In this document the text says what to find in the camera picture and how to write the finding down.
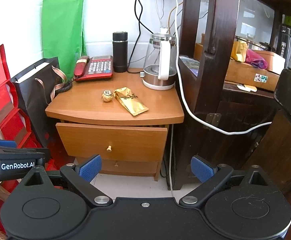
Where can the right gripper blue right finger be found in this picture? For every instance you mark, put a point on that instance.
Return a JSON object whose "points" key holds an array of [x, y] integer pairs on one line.
{"points": [[212, 178]]}

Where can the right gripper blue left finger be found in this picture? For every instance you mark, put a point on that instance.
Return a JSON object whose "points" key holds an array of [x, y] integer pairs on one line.
{"points": [[79, 178]]}

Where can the wooden drawer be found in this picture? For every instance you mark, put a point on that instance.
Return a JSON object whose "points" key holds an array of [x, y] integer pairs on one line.
{"points": [[141, 144], [130, 168]]}

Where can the gold foil ball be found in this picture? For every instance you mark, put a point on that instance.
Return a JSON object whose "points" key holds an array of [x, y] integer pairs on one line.
{"points": [[107, 95]]}

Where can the gold foil tea pouch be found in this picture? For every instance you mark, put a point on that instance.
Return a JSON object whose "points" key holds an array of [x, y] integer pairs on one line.
{"points": [[130, 101]]}

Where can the red gift box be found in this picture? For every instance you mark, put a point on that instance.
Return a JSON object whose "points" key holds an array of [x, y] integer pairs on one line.
{"points": [[14, 124]]}

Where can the wooden nightstand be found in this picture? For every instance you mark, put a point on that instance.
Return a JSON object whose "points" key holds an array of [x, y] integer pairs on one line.
{"points": [[83, 104]]}

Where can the black paper gift bag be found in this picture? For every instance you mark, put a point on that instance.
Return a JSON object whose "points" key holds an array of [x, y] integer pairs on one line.
{"points": [[36, 87]]}

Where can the dark wooden cabinet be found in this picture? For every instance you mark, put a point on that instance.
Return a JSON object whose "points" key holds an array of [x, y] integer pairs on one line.
{"points": [[229, 104]]}

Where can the red desk telephone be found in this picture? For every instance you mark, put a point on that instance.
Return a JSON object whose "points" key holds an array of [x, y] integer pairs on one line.
{"points": [[93, 68]]}

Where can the glass electric kettle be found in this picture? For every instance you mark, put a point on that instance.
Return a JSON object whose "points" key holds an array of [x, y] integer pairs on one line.
{"points": [[159, 69]]}

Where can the black thermos bottle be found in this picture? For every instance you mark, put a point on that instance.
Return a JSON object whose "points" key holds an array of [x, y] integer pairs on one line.
{"points": [[120, 51]]}

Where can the green fabric bag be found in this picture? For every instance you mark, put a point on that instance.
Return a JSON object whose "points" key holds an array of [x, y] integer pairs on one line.
{"points": [[62, 32]]}

